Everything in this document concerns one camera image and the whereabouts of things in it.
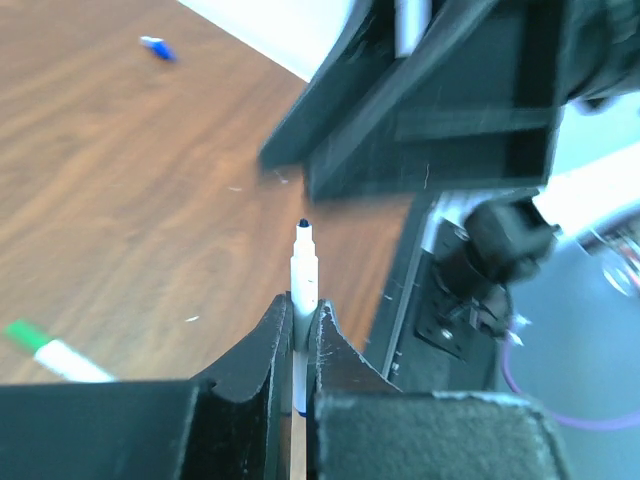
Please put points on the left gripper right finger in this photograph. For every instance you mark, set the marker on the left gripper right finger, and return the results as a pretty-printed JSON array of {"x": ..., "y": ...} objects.
[{"x": 360, "y": 426}]

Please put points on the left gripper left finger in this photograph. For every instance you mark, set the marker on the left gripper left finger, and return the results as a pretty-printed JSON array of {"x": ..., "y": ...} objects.
[{"x": 230, "y": 421}]

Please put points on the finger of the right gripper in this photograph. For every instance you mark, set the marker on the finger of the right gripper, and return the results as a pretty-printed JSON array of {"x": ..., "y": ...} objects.
[
  {"x": 474, "y": 107},
  {"x": 360, "y": 64}
]

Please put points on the grey pen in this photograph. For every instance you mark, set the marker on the grey pen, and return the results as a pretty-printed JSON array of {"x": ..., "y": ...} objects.
[{"x": 304, "y": 269}]

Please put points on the white green pen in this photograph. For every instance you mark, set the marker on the white green pen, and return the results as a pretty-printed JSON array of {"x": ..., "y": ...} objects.
[{"x": 67, "y": 363}]

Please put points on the blue pen cap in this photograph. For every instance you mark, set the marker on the blue pen cap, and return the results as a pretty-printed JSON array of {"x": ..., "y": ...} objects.
[{"x": 158, "y": 47}]

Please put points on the green pen cap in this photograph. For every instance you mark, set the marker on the green pen cap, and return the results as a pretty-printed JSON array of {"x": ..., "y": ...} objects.
[{"x": 26, "y": 335}]

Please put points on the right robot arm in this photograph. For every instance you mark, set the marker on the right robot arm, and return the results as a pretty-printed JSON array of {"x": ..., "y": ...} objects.
[{"x": 598, "y": 58}]

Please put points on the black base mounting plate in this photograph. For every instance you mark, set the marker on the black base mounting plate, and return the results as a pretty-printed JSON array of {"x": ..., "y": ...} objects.
[{"x": 408, "y": 343}]

